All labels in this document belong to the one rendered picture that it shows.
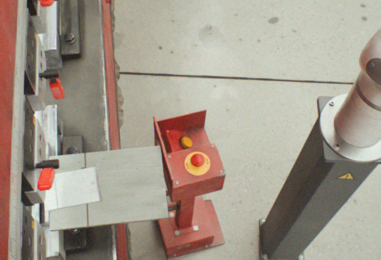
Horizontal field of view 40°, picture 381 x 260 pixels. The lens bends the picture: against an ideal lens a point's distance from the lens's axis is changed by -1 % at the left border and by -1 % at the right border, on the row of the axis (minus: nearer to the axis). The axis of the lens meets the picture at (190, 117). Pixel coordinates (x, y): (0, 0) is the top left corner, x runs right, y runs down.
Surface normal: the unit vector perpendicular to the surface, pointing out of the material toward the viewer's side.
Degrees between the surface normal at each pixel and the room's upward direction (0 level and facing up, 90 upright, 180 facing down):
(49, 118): 0
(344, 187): 90
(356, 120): 90
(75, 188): 0
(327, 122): 0
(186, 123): 90
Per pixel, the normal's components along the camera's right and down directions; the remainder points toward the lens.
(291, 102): 0.04, -0.49
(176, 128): 0.28, 0.84
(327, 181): -0.03, 0.87
